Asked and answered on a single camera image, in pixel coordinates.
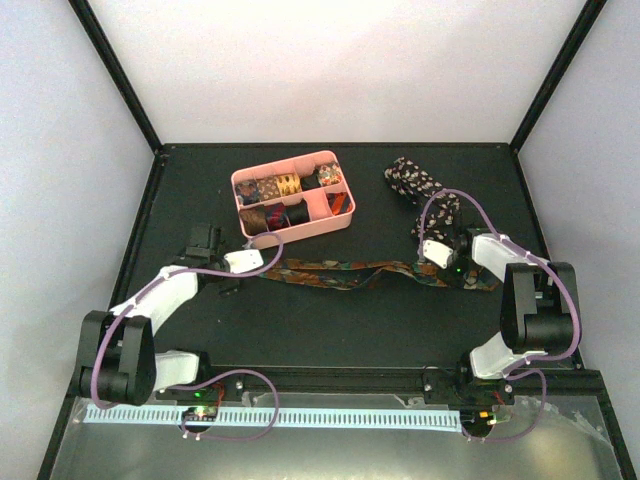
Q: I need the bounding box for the brown green patterned tie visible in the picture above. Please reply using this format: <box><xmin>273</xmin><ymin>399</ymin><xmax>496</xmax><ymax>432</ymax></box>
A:
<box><xmin>259</xmin><ymin>259</ymin><xmax>499</xmax><ymax>292</ymax></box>

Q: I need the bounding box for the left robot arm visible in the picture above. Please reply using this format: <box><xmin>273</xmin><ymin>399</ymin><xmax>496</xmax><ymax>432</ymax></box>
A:
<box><xmin>70</xmin><ymin>224</ymin><xmax>230</xmax><ymax>408</ymax></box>

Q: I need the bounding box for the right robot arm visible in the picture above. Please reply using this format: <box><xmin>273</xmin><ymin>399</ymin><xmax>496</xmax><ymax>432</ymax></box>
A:
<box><xmin>450</xmin><ymin>229</ymin><xmax>582</xmax><ymax>403</ymax></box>

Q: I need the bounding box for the black floral tie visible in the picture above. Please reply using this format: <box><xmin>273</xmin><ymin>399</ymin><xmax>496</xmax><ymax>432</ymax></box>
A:
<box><xmin>383</xmin><ymin>157</ymin><xmax>460</xmax><ymax>247</ymax></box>

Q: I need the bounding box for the blue floral rolled tie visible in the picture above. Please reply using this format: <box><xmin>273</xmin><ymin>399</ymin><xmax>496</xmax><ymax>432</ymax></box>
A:
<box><xmin>234</xmin><ymin>180</ymin><xmax>260</xmax><ymax>206</ymax></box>

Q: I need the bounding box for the red navy rolled tie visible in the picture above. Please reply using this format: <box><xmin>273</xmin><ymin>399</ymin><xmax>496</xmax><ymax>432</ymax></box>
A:
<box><xmin>265</xmin><ymin>203</ymin><xmax>290</xmax><ymax>231</ymax></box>

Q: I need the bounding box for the brown paisley rolled tie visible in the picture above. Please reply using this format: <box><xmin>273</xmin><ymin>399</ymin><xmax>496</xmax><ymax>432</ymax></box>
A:
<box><xmin>256</xmin><ymin>176</ymin><xmax>281</xmax><ymax>201</ymax></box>

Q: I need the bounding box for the pink divided organizer box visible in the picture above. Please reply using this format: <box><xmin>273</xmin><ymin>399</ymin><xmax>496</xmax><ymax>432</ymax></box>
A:
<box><xmin>231</xmin><ymin>150</ymin><xmax>356</xmax><ymax>249</ymax></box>

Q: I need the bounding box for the yellow black rolled tie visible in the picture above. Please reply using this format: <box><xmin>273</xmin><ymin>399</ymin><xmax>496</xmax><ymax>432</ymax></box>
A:
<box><xmin>276</xmin><ymin>172</ymin><xmax>302</xmax><ymax>197</ymax></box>

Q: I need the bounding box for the red striped rolled tie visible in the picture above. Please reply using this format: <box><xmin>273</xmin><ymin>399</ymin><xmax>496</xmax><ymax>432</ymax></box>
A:
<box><xmin>327</xmin><ymin>192</ymin><xmax>353</xmax><ymax>216</ymax></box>

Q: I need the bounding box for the white red floral rolled tie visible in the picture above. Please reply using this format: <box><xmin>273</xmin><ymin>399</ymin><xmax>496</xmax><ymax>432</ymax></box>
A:
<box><xmin>315</xmin><ymin>161</ymin><xmax>343</xmax><ymax>187</ymax></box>

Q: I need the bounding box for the light blue slotted strip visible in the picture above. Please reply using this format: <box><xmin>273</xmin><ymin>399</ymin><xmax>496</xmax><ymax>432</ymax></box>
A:
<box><xmin>83</xmin><ymin>404</ymin><xmax>462</xmax><ymax>433</ymax></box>

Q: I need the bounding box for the clear acrylic sheet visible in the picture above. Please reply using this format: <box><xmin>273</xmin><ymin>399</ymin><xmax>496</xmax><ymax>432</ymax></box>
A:
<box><xmin>50</xmin><ymin>394</ymin><xmax>623</xmax><ymax>479</ymax></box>

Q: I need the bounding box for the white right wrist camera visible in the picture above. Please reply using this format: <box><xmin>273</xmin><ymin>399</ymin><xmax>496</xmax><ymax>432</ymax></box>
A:
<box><xmin>420</xmin><ymin>240</ymin><xmax>454</xmax><ymax>269</ymax></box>

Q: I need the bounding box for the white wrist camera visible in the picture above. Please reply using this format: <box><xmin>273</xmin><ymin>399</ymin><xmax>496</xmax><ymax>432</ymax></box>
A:
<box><xmin>420</xmin><ymin>240</ymin><xmax>454</xmax><ymax>269</ymax></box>
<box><xmin>223</xmin><ymin>249</ymin><xmax>264</xmax><ymax>274</ymax></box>

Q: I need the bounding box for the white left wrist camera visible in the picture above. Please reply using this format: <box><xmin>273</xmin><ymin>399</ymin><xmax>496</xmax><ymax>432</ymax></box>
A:
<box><xmin>223</xmin><ymin>249</ymin><xmax>264</xmax><ymax>274</ymax></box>

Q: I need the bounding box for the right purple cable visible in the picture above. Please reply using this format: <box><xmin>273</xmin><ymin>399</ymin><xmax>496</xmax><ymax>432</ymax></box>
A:
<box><xmin>417</xmin><ymin>188</ymin><xmax>582</xmax><ymax>445</ymax></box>

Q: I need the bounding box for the purple cable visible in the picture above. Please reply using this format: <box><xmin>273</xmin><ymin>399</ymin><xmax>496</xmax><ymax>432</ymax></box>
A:
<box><xmin>92</xmin><ymin>232</ymin><xmax>285</xmax><ymax>444</ymax></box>
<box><xmin>417</xmin><ymin>188</ymin><xmax>582</xmax><ymax>445</ymax></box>

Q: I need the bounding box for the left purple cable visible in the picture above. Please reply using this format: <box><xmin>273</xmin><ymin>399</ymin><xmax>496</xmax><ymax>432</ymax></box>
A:
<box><xmin>92</xmin><ymin>232</ymin><xmax>285</xmax><ymax>444</ymax></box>

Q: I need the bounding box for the black aluminium mounting rail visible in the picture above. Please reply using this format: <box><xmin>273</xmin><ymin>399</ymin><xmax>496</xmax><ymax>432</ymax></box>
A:
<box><xmin>74</xmin><ymin>367</ymin><xmax>606</xmax><ymax>401</ymax></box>

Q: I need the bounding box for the left black frame post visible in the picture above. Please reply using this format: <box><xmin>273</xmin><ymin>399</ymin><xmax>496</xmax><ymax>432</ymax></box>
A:
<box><xmin>68</xmin><ymin>0</ymin><xmax>163</xmax><ymax>153</ymax></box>

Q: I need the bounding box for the black frame post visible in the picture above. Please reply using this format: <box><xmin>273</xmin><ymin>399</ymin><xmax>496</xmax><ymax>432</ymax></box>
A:
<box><xmin>509</xmin><ymin>0</ymin><xmax>607</xmax><ymax>154</ymax></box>
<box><xmin>68</xmin><ymin>0</ymin><xmax>163</xmax><ymax>153</ymax></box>

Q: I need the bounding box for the right black frame post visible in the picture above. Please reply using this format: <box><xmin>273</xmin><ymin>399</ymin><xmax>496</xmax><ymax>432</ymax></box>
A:
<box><xmin>509</xmin><ymin>0</ymin><xmax>607</xmax><ymax>154</ymax></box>

